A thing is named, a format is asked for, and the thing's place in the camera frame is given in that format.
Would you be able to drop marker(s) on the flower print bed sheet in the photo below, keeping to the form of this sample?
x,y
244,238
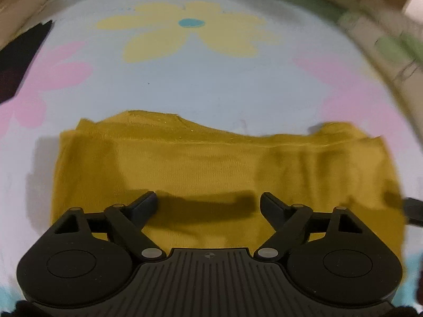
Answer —
x,y
211,82

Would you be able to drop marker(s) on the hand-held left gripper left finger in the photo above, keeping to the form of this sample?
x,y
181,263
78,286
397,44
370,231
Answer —
x,y
145,203

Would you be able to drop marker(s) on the dark folded cloth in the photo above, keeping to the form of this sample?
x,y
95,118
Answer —
x,y
19,62

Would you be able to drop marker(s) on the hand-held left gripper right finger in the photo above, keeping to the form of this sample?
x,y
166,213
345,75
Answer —
x,y
272,204

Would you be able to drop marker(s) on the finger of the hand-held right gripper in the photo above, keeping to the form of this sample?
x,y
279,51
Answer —
x,y
414,211

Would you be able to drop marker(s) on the mustard yellow knit sweater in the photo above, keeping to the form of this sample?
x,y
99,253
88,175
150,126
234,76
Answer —
x,y
211,165

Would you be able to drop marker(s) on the floral print quilt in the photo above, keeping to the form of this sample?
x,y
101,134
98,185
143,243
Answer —
x,y
390,43

